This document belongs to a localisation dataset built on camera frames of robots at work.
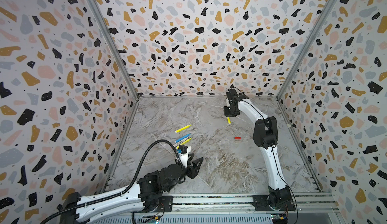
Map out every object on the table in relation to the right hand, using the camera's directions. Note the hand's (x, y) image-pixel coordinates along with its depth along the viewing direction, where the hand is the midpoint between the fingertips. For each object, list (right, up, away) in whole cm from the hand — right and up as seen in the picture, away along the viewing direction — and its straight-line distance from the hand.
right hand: (225, 111), depth 106 cm
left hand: (-17, -21, -36) cm, 45 cm away
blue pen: (-29, -17, -8) cm, 35 cm away
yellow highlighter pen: (+2, -7, 0) cm, 7 cm away
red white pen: (-33, -21, -11) cm, 41 cm away
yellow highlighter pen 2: (-30, -12, -3) cm, 32 cm away
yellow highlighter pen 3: (-27, -19, -9) cm, 34 cm away
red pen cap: (+7, -18, -7) cm, 20 cm away
